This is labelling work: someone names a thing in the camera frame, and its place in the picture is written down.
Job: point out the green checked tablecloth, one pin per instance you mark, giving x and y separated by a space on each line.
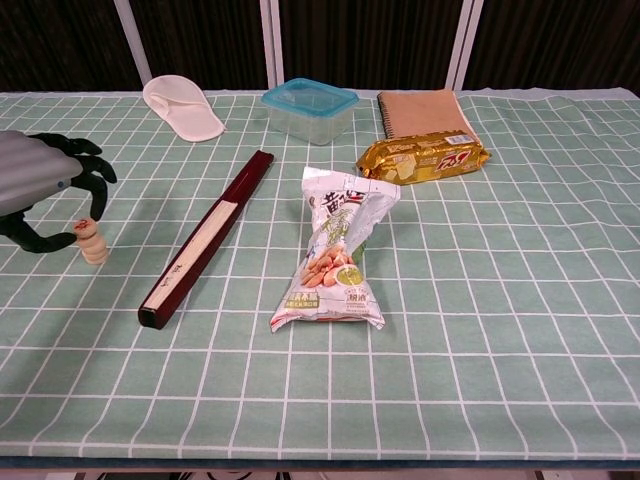
475 300

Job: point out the clear container with teal lid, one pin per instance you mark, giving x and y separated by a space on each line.
310 117

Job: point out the white peanut snack bag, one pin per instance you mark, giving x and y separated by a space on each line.
332 250

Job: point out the white disposable slipper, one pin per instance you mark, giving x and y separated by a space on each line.
190 117

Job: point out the brown spiral notebook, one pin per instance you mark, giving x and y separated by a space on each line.
425 112

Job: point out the dark red folding fan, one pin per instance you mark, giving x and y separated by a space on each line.
205 240

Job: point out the white partition frame post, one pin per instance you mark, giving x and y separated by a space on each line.
132 40
271 45
465 40

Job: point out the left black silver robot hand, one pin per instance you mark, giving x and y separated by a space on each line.
30 170

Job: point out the gold biscuit packet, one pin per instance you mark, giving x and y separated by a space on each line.
425 160

